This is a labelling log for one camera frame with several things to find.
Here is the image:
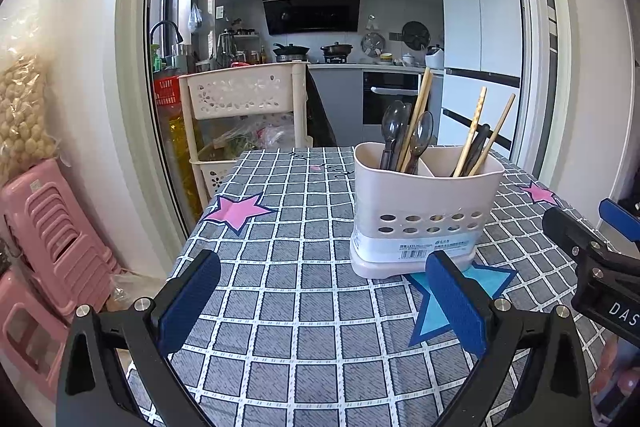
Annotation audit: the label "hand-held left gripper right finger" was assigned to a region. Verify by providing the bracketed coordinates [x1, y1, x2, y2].
[425, 251, 596, 427]

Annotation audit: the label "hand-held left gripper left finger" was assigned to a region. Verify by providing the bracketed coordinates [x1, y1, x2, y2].
[56, 249, 223, 427]

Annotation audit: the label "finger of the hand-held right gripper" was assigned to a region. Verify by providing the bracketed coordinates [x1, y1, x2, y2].
[598, 198, 640, 245]
[542, 206, 640, 280]

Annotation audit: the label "white plastic utensil holder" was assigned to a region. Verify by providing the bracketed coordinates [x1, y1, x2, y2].
[349, 142, 506, 280]

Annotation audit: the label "plain bamboo chopstick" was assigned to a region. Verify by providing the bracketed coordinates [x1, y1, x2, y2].
[402, 67, 433, 172]
[467, 93, 517, 176]
[397, 67, 429, 172]

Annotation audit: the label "yellow patterned chopstick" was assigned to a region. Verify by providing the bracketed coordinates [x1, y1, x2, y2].
[452, 86, 488, 178]

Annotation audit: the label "person's right hand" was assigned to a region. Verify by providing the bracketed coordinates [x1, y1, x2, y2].
[590, 334, 640, 413]

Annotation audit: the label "grey checked star tablecloth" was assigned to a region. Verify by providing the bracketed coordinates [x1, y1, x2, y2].
[120, 146, 640, 427]

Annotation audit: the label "yellow cooking oil bottle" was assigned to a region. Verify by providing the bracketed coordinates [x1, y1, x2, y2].
[162, 104, 203, 218]

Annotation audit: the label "stack of pink plastic stools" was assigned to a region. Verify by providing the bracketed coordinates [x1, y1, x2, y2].
[0, 158, 123, 323]

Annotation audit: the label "single pink plastic stool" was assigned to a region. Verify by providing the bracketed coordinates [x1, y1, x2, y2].
[0, 272, 76, 403]

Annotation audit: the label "plastic bags of groceries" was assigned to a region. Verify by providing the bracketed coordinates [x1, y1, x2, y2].
[200, 114, 301, 160]

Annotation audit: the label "red plastic basket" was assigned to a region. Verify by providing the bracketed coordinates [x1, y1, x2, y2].
[154, 77, 182, 106]

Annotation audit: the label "white plastic storage trolley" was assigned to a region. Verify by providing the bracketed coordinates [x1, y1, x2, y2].
[177, 62, 313, 208]

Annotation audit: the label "black built-in oven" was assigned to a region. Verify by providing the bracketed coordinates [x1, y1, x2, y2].
[362, 72, 433, 125]

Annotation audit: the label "white refrigerator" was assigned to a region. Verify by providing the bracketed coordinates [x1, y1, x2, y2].
[435, 0, 523, 160]

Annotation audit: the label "clear bag of beige balls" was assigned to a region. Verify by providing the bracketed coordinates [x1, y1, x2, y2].
[0, 14, 61, 188]

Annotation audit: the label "glass kettle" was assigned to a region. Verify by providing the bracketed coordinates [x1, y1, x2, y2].
[217, 32, 237, 65]

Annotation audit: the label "hanging black round pan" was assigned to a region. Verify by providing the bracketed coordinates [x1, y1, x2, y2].
[401, 21, 432, 50]

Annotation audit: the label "black wok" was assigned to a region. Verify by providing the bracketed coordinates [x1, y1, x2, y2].
[272, 43, 311, 60]

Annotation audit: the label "black kitchen faucet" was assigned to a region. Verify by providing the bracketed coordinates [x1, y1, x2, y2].
[150, 21, 183, 58]

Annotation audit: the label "hanging metal strainer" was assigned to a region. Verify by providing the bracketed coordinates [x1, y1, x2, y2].
[361, 32, 385, 56]

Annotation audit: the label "black cooking pot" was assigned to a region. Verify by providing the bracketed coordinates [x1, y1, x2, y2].
[320, 41, 355, 58]

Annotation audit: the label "black range hood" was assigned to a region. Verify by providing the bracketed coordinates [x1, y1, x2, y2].
[259, 0, 363, 35]

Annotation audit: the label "white sliding door frame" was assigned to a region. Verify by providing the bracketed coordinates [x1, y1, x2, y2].
[114, 0, 576, 238]

